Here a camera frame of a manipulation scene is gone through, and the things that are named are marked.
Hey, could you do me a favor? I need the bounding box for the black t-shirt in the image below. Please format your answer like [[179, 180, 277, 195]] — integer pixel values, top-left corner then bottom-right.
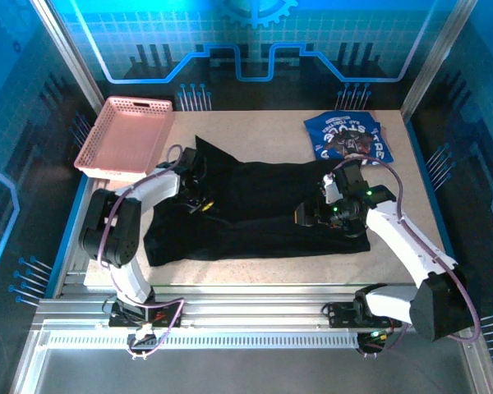
[[142, 135, 372, 268]]

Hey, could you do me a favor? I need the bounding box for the blue printed t-shirt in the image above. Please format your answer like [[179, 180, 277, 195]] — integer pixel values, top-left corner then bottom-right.
[[303, 109, 395, 169]]

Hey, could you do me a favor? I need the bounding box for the pink perforated plastic basket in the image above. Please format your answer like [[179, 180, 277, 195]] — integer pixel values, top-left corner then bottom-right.
[[73, 95, 176, 181]]

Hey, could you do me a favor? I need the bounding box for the grey metal tray sheet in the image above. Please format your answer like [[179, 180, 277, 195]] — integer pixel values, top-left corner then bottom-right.
[[12, 346, 493, 394]]

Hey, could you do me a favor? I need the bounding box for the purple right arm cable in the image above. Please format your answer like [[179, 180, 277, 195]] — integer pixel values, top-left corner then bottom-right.
[[332, 154, 482, 342]]

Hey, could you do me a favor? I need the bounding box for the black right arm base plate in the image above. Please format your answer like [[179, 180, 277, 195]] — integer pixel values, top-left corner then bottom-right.
[[322, 301, 402, 329]]

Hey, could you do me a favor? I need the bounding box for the aluminium frame rail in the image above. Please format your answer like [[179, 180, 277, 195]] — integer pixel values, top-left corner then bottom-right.
[[35, 282, 477, 334]]

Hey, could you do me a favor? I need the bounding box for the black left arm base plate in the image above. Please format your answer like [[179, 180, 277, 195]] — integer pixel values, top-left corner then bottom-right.
[[102, 297, 186, 329]]

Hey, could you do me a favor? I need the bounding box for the small coloured wire bundle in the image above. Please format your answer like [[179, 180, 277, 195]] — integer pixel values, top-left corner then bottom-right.
[[126, 323, 157, 361], [356, 328, 395, 359]]

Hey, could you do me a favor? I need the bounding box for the slotted white cable duct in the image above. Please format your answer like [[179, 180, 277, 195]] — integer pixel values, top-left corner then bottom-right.
[[47, 331, 361, 350]]

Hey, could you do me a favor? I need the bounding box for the aluminium corner post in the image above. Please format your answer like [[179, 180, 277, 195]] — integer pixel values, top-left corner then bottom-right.
[[30, 0, 107, 115], [400, 0, 480, 114]]

